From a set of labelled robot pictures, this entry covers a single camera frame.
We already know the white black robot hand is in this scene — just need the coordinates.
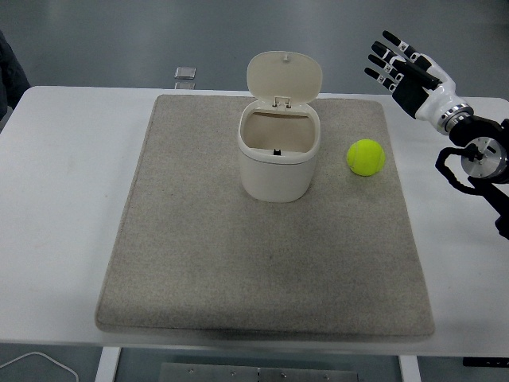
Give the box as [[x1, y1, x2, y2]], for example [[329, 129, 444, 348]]
[[364, 30, 474, 131]]

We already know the yellow tennis ball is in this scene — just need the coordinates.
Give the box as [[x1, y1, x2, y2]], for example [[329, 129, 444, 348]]
[[346, 138, 387, 177]]

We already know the white lidded box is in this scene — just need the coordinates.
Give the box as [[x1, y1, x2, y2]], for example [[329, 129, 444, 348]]
[[237, 50, 324, 204]]

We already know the beige fabric mat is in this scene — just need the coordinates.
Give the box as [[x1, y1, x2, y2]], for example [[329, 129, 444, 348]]
[[94, 93, 436, 341]]

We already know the black table control panel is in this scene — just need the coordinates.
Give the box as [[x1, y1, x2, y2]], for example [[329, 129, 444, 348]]
[[463, 357, 509, 367]]

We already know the white table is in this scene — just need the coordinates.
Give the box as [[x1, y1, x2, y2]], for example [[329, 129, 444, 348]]
[[0, 85, 509, 382]]

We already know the white cable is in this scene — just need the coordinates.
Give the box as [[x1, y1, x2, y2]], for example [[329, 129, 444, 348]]
[[0, 351, 80, 382]]

